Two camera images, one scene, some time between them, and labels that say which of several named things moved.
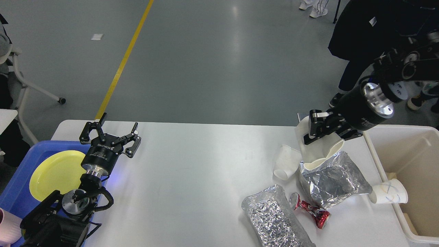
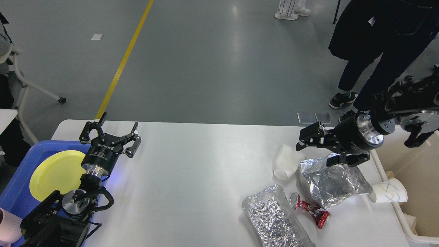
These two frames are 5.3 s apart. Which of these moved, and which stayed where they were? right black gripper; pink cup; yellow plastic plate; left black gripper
Moved: right black gripper
Stayed: yellow plastic plate; pink cup; left black gripper
